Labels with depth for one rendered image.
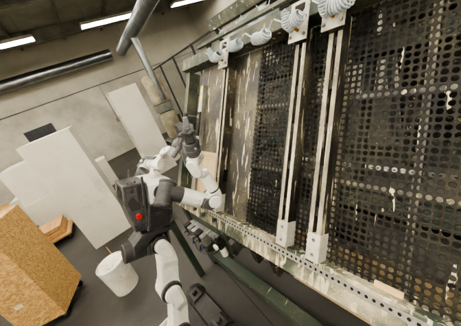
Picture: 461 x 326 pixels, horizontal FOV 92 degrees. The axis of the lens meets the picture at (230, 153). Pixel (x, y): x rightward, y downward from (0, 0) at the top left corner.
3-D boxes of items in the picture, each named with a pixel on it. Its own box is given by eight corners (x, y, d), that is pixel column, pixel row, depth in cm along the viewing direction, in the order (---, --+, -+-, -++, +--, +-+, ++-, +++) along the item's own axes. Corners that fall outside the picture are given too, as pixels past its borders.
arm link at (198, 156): (197, 153, 113) (200, 171, 119) (204, 142, 122) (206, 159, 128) (176, 152, 116) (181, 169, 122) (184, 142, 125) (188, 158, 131)
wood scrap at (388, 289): (374, 285, 85) (373, 285, 84) (375, 278, 85) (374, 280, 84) (403, 298, 78) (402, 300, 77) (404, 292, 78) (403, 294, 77)
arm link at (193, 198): (217, 215, 129) (180, 207, 120) (210, 205, 141) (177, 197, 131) (224, 198, 128) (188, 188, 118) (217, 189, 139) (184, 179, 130)
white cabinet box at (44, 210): (53, 219, 510) (31, 195, 483) (79, 205, 534) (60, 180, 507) (47, 235, 443) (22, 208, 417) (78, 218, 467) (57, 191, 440)
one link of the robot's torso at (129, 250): (126, 269, 127) (123, 240, 124) (121, 259, 137) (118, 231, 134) (173, 250, 144) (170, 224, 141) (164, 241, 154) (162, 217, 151)
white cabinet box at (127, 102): (149, 171, 571) (105, 95, 495) (169, 160, 595) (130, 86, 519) (155, 177, 521) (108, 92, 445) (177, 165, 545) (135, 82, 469)
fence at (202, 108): (194, 197, 193) (191, 197, 190) (204, 86, 189) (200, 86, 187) (197, 198, 189) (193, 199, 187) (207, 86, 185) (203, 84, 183)
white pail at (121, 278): (112, 285, 259) (89, 257, 242) (137, 267, 272) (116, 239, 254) (115, 304, 233) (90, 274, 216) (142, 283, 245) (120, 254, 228)
